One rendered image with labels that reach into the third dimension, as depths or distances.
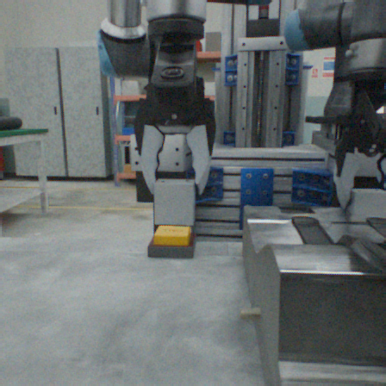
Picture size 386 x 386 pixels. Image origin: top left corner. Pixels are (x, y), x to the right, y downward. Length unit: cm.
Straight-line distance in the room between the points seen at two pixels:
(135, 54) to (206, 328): 77
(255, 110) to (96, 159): 494
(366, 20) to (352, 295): 45
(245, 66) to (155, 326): 84
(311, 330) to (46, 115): 605
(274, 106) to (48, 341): 88
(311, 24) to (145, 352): 62
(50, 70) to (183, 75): 585
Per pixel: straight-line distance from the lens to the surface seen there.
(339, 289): 29
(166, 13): 49
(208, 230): 108
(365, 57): 64
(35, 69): 633
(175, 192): 47
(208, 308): 50
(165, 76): 40
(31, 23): 678
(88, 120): 599
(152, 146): 49
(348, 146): 64
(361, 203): 64
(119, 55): 105
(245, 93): 114
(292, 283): 29
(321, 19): 78
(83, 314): 51
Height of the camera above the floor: 104
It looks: 12 degrees down
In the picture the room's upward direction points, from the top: straight up
